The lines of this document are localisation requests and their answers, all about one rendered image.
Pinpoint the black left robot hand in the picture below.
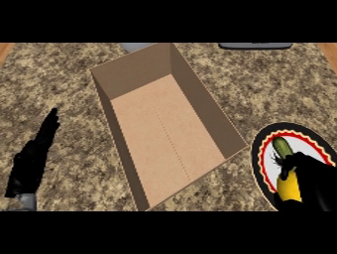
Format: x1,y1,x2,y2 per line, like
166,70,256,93
3,107,62,199

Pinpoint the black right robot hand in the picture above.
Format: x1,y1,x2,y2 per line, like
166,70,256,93
272,151,337,212

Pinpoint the yellow and green corn cob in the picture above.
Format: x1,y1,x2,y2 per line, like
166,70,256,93
270,136,304,203

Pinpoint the black red white plate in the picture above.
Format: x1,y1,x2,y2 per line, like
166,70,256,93
250,122,337,212

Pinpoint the brown cardboard box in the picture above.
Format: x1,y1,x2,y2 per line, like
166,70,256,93
87,43,250,212

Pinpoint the pale grey flat object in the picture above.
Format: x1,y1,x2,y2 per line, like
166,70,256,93
117,42,158,55

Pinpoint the dark grey appliance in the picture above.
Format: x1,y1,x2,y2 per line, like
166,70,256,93
217,42,294,51

